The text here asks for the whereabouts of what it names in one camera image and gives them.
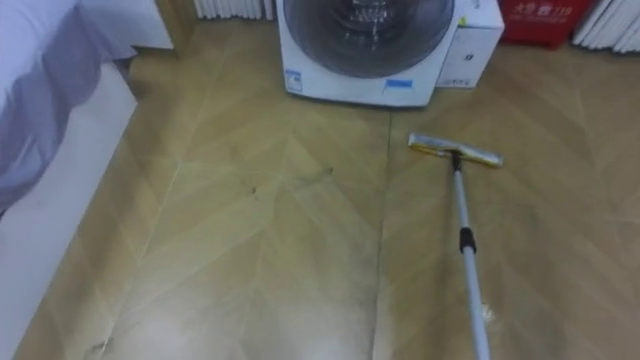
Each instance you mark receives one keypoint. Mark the red fire equipment box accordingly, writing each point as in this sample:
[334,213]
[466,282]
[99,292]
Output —
[542,22]

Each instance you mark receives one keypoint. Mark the white washing machine tower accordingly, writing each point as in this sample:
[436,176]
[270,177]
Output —
[350,87]

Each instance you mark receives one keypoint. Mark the white cardboard box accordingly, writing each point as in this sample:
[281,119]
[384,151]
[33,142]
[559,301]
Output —
[470,55]

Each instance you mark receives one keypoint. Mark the grey bed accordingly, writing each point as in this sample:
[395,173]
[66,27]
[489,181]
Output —
[45,85]

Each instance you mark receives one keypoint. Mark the small white scrap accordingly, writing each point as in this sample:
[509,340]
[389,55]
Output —
[487,313]

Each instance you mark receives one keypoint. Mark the mop with metal pole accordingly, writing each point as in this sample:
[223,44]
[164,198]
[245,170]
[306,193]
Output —
[467,241]

